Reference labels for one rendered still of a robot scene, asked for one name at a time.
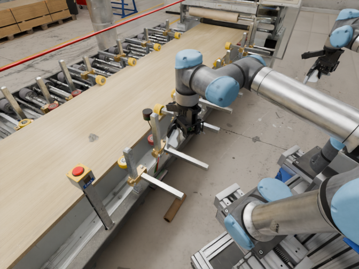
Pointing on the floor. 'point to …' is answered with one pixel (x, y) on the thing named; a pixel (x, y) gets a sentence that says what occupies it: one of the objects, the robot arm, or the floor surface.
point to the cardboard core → (173, 208)
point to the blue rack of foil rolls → (124, 8)
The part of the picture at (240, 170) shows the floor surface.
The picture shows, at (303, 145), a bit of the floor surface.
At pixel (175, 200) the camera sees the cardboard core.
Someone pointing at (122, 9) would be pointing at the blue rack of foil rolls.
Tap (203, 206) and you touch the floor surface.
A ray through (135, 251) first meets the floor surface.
